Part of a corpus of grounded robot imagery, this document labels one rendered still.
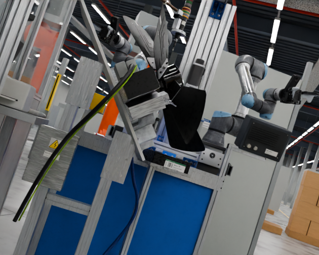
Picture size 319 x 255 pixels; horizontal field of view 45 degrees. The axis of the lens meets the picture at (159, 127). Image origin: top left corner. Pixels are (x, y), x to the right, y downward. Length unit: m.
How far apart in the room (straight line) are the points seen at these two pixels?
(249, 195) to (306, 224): 6.01
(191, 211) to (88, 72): 1.03
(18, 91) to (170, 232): 1.16
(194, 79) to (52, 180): 1.42
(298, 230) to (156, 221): 7.77
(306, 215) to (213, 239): 6.11
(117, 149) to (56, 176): 0.27
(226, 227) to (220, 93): 1.28
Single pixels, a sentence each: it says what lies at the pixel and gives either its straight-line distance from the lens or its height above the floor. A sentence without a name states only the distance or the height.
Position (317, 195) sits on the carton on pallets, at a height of 1.11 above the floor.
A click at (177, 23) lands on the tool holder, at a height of 1.47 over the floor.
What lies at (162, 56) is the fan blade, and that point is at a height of 1.25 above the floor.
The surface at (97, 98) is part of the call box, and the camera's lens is 2.10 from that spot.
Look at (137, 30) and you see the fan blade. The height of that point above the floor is 1.38.
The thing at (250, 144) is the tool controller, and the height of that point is 1.09.
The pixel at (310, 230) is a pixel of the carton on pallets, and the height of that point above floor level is 0.28.
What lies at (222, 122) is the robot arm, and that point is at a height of 1.19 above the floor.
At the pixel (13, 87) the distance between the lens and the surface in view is 1.59.
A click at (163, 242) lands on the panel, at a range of 2.25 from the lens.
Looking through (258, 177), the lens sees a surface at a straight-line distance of 3.90.
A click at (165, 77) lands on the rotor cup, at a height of 1.19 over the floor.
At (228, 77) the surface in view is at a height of 1.77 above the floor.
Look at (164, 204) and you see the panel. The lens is 2.20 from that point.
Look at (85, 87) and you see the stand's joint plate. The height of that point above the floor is 1.03.
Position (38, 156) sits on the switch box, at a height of 0.72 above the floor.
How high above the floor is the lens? 0.88
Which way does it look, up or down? 3 degrees up
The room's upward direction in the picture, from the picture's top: 19 degrees clockwise
